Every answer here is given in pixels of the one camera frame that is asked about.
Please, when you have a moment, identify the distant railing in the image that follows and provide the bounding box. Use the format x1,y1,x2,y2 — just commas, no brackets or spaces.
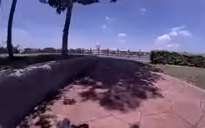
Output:
68,47,151,58

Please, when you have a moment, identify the thin dark tree trunk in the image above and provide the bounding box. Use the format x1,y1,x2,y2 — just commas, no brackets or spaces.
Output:
6,0,18,60

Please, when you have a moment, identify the low grey concrete wall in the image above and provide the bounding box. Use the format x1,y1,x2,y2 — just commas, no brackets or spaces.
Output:
0,55,93,128

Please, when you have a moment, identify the dark raised ground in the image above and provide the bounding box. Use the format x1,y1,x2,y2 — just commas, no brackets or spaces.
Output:
0,53,81,75

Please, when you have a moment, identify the green hedge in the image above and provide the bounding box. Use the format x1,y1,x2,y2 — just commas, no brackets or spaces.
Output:
149,50,205,69

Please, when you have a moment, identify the grass strip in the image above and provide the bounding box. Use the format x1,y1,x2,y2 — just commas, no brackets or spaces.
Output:
149,62,205,94

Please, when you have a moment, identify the tall tree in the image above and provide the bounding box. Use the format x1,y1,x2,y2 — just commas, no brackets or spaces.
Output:
39,0,118,58

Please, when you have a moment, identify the red paved path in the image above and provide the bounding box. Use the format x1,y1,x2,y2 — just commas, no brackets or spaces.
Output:
15,55,205,128

